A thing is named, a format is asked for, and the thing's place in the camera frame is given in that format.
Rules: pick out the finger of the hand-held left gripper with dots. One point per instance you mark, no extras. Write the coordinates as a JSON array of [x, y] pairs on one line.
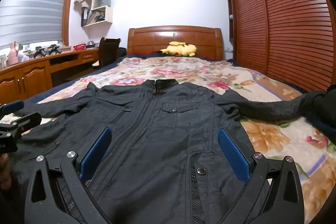
[[13, 106], [29, 120]]

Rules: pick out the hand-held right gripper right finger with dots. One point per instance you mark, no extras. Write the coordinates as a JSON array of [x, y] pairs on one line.
[[233, 157]]

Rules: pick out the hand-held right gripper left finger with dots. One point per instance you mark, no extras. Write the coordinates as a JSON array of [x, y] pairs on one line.
[[95, 154]]

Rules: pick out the black jacket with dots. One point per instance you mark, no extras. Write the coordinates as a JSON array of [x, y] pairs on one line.
[[162, 134]]

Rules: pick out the person's left hand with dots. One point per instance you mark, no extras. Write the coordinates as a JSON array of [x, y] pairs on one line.
[[4, 171]]

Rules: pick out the wooden desk with cabinets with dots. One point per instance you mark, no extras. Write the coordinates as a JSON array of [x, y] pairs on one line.
[[34, 74]]

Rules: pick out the black tripod-shaped device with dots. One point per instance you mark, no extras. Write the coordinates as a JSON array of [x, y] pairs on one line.
[[39, 52], [54, 49]]

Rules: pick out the red basket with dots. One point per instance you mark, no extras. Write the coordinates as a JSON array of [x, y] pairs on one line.
[[79, 47]]

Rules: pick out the floral blanket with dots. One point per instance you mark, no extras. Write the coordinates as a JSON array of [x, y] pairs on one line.
[[189, 71]]

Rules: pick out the metal pot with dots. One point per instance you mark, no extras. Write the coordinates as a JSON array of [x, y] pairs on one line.
[[91, 43]]

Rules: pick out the dark wooden chair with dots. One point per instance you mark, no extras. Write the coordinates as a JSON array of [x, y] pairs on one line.
[[109, 52]]

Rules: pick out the dark folded cloth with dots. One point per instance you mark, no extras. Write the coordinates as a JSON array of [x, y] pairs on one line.
[[324, 106]]

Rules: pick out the black bag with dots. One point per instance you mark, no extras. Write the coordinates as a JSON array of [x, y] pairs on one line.
[[122, 53]]

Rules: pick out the grey window blind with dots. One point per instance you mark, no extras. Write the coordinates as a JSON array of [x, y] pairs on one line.
[[34, 3]]

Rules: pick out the black binder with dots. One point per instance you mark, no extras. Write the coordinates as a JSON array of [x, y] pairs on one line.
[[84, 16]]

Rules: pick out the yellow plush toy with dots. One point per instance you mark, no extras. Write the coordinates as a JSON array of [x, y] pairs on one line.
[[181, 49]]

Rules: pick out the stack of papers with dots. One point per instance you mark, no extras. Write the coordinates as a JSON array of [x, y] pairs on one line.
[[95, 17]]

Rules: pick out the wooden bed headboard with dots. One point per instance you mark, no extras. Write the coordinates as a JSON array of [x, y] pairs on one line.
[[157, 40]]

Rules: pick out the wooden louvered wardrobe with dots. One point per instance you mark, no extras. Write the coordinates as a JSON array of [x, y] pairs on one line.
[[283, 16]]

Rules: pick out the wooden window frame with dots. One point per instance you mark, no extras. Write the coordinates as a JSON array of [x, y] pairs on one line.
[[68, 8]]

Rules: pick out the white wall shelf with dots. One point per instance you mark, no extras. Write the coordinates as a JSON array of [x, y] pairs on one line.
[[109, 14]]

